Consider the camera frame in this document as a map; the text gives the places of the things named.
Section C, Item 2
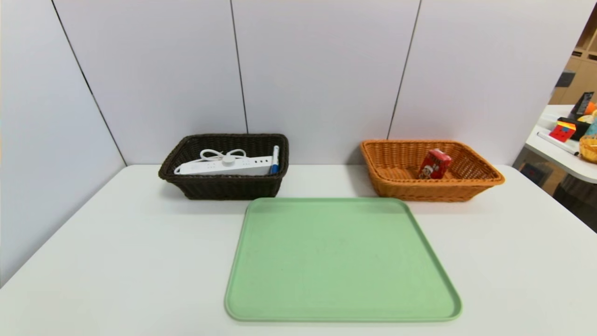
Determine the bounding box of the white side table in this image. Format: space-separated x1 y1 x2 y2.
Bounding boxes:
524 104 597 184

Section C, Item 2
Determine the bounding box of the dark brown wicker basket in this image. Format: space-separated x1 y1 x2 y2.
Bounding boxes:
158 133 289 201

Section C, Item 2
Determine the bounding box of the dark remote control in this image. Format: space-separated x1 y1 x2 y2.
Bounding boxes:
573 91 595 116

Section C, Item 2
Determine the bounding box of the light green plastic tray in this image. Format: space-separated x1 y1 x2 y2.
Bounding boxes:
224 197 463 322

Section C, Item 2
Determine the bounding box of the orange wicker basket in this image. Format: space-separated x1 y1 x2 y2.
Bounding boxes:
360 139 506 202

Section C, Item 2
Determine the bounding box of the wooden shelf unit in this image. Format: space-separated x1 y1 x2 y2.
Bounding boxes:
549 5 597 105

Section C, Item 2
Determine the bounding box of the black storage box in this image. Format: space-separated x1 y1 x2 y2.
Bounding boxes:
558 116 593 141

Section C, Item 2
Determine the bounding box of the white pen with black cap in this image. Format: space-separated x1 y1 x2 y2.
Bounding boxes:
536 131 579 156

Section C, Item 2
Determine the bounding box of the red milk drink carton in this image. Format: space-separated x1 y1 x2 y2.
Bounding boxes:
418 149 452 180

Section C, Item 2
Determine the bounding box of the white power strip with cord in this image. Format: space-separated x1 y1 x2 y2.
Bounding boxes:
174 148 273 176

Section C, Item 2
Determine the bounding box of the yellow round object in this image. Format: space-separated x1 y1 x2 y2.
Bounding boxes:
579 134 597 163

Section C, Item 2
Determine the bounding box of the colourful puzzle cube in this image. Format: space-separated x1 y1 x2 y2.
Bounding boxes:
549 120 577 143

